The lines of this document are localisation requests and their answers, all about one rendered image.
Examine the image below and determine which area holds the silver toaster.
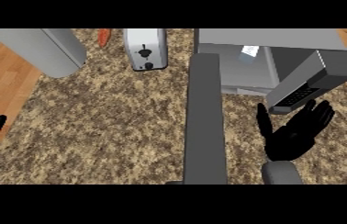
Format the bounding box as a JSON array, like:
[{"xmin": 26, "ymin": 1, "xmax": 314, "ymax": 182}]
[{"xmin": 122, "ymin": 28, "xmax": 170, "ymax": 72}]

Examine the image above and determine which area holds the white milk carton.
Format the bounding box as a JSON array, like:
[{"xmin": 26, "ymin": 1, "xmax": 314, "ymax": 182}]
[{"xmin": 238, "ymin": 45, "xmax": 261, "ymax": 65}]

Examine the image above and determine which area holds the orange carrot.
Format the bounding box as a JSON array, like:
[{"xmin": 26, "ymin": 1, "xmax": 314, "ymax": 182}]
[{"xmin": 96, "ymin": 28, "xmax": 112, "ymax": 49}]

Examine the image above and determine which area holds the dark grey microwave door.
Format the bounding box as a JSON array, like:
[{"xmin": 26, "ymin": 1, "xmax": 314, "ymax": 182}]
[{"xmin": 164, "ymin": 52, "xmax": 229, "ymax": 185}]

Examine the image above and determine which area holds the grey microwave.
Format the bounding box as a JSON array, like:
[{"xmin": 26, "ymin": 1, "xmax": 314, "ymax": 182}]
[{"xmin": 192, "ymin": 28, "xmax": 347, "ymax": 116}]

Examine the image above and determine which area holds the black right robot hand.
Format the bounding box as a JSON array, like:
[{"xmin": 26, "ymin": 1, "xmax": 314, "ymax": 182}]
[{"xmin": 255, "ymin": 99, "xmax": 336, "ymax": 162}]

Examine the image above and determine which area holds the grey rounded appliance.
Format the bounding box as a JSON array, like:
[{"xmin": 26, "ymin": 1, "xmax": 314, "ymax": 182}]
[{"xmin": 0, "ymin": 28, "xmax": 88, "ymax": 79}]

